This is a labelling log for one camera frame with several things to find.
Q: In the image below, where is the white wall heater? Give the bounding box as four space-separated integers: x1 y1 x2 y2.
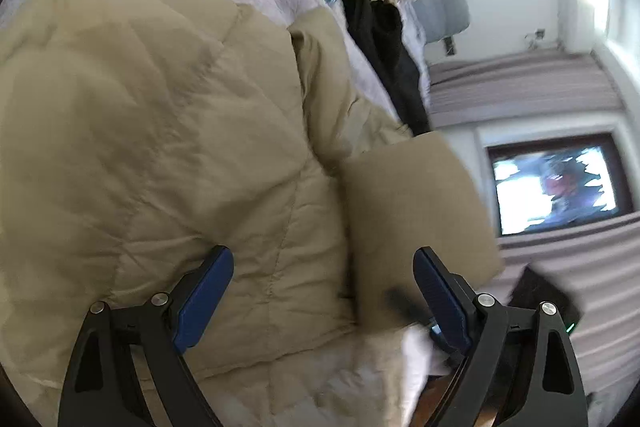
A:
552 0 610 55

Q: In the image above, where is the grey pleated curtain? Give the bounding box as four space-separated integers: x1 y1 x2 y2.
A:
429 49 628 125
497 211 640 408

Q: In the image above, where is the beige puffer jacket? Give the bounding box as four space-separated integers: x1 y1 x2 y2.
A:
0 0 506 408

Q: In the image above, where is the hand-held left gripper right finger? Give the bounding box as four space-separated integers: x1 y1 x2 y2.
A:
412 246 590 427

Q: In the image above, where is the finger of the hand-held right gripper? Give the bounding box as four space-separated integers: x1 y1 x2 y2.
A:
386 287 430 326

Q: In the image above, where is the black garment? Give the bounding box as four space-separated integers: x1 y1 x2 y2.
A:
340 0 433 135

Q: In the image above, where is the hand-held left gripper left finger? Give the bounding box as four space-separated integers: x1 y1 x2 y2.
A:
57 245 235 427

